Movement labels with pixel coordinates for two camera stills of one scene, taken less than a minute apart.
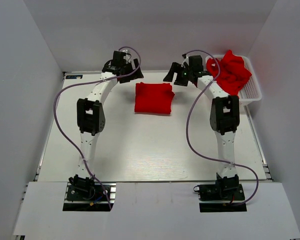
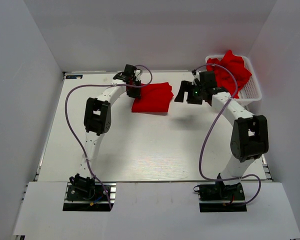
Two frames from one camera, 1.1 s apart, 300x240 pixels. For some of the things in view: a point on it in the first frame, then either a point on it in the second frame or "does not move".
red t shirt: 153,98 does not move
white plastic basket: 251,92 does not move
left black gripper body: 135,75 -> 134,92
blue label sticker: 73,76 does not move
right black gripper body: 183,73 -> 195,90
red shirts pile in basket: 229,71 does not move
